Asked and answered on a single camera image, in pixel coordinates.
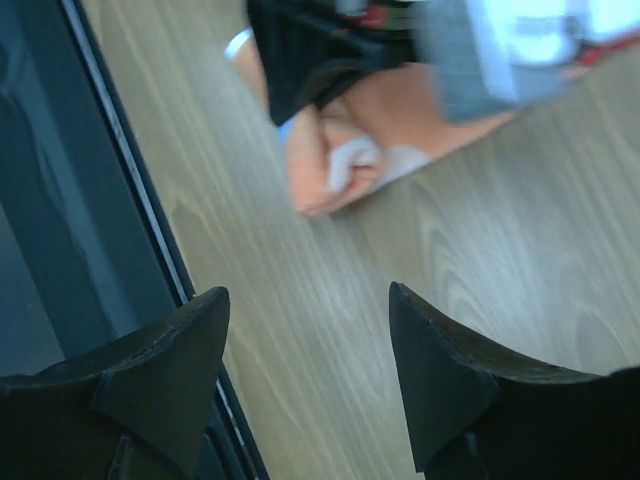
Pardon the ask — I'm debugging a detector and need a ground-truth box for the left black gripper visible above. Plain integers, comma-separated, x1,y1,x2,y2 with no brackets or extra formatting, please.
247,0,416,125

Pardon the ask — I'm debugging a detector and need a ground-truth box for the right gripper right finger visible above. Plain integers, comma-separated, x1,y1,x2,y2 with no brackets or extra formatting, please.
389,283,639,479

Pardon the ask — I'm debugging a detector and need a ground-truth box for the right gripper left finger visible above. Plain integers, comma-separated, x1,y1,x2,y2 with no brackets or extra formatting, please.
1,287,230,479

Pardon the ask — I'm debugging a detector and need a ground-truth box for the orange polka dot towel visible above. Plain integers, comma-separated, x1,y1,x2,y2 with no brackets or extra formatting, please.
224,27,591,217

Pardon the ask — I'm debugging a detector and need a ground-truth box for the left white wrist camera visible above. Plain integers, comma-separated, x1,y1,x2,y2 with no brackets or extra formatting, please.
334,0,640,124

